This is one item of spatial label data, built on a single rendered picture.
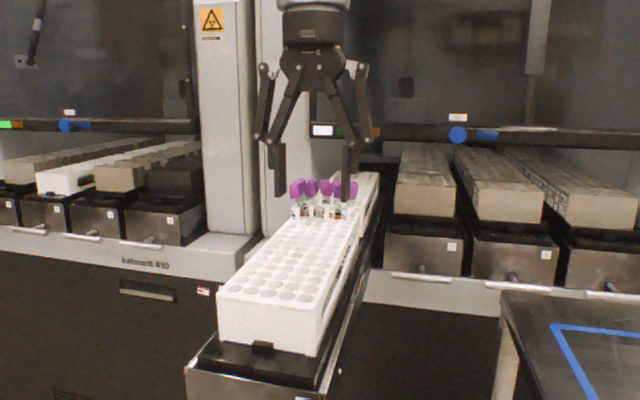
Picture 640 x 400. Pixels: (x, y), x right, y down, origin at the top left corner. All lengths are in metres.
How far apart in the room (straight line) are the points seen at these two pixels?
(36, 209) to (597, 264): 1.16
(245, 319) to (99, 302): 0.72
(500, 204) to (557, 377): 0.43
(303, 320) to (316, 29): 0.31
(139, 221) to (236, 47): 0.42
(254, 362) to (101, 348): 0.81
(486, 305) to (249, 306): 0.49
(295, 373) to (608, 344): 0.30
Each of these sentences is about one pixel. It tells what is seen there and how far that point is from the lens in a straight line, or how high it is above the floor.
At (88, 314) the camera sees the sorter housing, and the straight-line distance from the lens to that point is 1.13.
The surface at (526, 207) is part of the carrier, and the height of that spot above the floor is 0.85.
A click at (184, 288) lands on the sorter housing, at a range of 0.91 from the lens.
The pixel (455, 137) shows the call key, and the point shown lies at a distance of 0.73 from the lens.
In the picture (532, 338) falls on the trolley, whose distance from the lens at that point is 0.46.
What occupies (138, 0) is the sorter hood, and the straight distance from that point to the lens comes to 0.95.
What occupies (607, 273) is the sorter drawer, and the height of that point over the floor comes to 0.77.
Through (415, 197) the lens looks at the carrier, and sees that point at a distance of 0.77.
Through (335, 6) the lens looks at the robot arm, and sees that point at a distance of 0.49.
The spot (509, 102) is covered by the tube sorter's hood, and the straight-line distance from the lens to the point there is 0.76.
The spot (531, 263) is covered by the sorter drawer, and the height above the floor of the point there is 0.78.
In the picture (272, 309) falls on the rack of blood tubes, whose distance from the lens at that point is 0.38.
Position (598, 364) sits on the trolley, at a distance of 0.45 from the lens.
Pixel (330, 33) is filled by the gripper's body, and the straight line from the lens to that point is 0.47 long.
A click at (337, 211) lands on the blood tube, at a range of 0.59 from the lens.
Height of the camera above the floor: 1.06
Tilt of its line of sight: 14 degrees down
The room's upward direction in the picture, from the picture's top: straight up
